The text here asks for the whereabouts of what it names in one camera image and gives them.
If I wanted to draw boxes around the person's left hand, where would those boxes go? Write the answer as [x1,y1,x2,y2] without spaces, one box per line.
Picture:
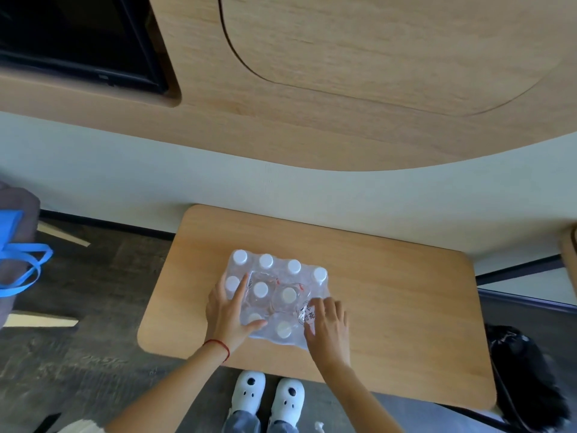
[205,272,269,353]

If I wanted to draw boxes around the person's right hand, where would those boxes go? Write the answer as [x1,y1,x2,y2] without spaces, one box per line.
[304,297,350,368]

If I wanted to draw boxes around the shrink-wrapped pack of water bottles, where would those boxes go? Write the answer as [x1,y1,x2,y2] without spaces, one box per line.
[219,249,330,349]

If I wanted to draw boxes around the person's left forearm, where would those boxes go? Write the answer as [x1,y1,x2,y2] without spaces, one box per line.
[103,342,231,433]

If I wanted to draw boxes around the person's right forearm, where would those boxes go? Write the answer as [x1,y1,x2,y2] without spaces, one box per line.
[318,361,404,433]

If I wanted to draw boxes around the white clog shoe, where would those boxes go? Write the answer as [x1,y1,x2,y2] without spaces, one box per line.
[269,377,306,425]
[230,370,267,416]

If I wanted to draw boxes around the blue jeans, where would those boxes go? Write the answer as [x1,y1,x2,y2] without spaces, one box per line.
[222,408,299,433]

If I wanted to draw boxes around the black bag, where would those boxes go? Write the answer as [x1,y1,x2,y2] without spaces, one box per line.
[484,324,572,433]

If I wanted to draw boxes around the white sleeve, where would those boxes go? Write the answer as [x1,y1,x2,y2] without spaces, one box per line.
[58,418,107,433]

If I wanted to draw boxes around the light wooden bar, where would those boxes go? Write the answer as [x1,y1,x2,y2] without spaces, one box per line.
[37,221,92,248]
[4,311,80,330]

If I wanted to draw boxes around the grey bag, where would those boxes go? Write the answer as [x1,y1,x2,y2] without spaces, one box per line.
[0,181,42,329]

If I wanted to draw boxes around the black flat screen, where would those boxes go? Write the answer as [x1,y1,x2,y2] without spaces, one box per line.
[0,0,170,96]

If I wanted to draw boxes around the red string bracelet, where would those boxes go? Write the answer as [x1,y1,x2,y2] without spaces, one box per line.
[202,339,231,362]

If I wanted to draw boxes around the blue bag strap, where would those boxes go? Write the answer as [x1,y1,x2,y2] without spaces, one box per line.
[0,209,54,299]

